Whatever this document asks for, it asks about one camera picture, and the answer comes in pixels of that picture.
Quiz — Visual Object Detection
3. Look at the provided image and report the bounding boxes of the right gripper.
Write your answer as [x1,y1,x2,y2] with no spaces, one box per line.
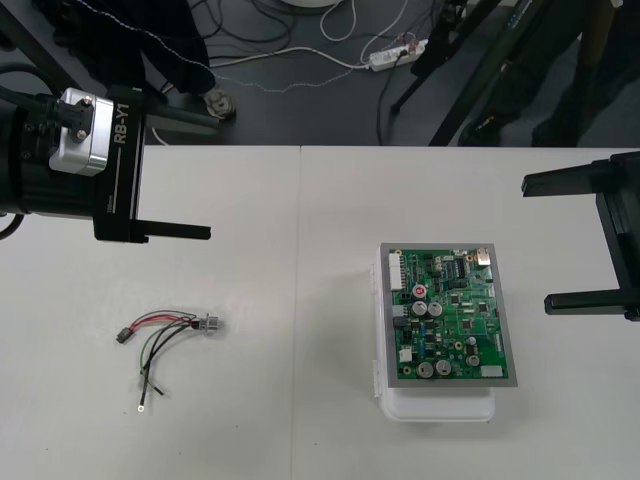
[521,151,640,322]

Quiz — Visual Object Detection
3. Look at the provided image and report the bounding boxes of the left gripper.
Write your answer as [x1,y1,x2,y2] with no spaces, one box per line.
[93,85,220,245]

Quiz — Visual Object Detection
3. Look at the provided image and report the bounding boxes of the red black green cable bundle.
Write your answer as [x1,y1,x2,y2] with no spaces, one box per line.
[114,309,226,416]

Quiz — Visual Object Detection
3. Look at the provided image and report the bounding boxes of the person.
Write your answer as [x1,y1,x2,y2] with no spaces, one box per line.
[74,0,237,122]
[462,0,640,149]

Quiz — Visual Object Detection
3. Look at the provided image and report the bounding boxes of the dark metal stand leg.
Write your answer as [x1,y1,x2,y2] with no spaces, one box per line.
[0,0,69,96]

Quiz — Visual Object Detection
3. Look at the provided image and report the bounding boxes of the black tripod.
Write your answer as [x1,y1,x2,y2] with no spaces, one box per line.
[389,0,531,147]

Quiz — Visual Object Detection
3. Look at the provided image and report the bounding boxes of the white power strip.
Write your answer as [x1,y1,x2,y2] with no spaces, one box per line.
[368,38,430,72]

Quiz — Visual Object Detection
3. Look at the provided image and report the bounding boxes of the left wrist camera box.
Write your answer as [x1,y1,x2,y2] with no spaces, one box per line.
[48,87,115,179]

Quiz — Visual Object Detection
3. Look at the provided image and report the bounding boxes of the green circuit board grey frame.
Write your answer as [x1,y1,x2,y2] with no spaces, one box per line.
[379,243,519,390]

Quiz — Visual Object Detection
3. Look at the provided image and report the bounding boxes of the white floor cable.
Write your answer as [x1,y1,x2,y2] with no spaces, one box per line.
[208,46,374,70]

